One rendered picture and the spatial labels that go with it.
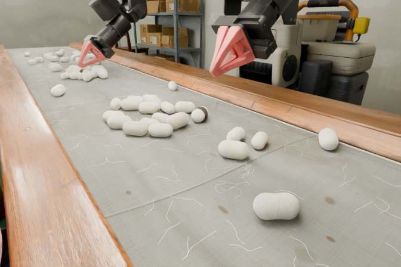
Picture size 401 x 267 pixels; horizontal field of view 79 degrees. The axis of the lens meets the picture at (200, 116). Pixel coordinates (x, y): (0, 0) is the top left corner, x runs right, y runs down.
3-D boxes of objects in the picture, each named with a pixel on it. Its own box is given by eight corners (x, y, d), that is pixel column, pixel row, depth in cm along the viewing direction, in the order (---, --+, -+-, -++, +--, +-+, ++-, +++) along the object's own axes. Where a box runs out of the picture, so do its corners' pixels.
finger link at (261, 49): (223, 64, 33) (261, 16, 35) (192, 57, 39) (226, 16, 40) (242, 95, 38) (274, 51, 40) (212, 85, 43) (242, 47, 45)
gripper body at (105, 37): (95, 40, 69) (113, 22, 71) (84, 38, 77) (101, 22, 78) (111, 57, 74) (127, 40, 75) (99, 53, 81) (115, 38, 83)
